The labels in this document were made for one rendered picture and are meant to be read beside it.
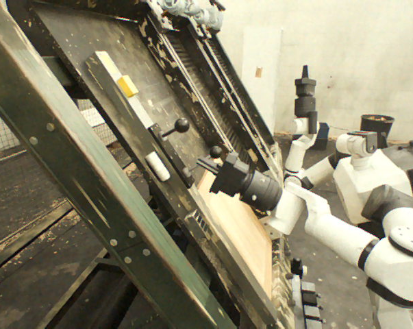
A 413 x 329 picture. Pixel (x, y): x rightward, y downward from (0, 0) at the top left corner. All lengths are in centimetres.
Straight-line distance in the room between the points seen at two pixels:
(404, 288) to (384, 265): 5
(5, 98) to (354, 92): 611
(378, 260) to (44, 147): 64
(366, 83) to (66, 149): 610
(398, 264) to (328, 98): 581
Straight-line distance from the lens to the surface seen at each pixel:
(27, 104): 57
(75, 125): 55
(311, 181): 130
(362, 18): 631
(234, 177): 67
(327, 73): 625
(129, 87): 74
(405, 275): 61
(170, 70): 114
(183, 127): 65
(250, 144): 168
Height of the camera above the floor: 170
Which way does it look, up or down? 23 degrees down
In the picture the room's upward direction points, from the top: straight up
